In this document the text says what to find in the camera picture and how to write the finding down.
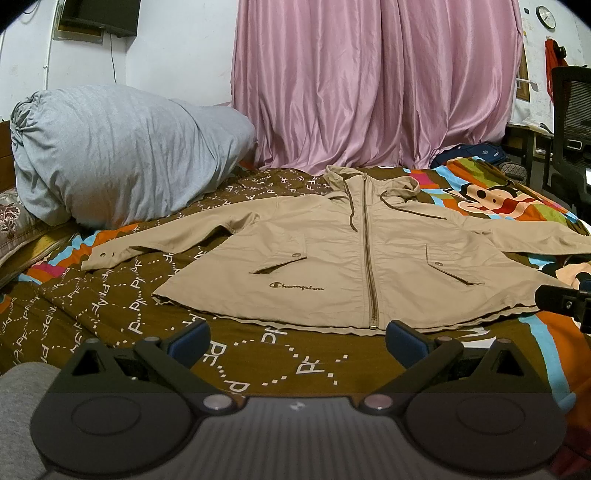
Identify black mesh office chair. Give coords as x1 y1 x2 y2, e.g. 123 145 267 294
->
543 66 591 218

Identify floral patterned pillow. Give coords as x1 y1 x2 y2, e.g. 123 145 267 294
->
0 188 49 266

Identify black wall television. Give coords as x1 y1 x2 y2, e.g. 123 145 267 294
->
61 0 141 37

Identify grey trousers leg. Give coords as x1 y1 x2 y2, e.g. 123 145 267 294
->
1 362 60 479

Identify dark blue bag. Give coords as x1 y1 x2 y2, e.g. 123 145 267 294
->
430 142 507 169

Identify round wall clock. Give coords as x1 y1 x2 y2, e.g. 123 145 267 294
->
536 5 557 32

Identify pink satin curtain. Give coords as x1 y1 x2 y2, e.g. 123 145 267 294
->
231 1 523 175

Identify grey bundled duvet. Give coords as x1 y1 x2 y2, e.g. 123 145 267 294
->
10 85 256 229

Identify beige Champion hooded jacket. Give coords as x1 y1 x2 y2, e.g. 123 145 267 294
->
83 166 590 333

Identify dark wooden desk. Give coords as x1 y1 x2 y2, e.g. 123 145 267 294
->
501 123 554 185

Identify brown cartoon monkey bedsheet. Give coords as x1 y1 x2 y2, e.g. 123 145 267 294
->
0 155 591 462

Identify red hanging cloth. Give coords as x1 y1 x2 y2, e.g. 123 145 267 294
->
544 37 568 102

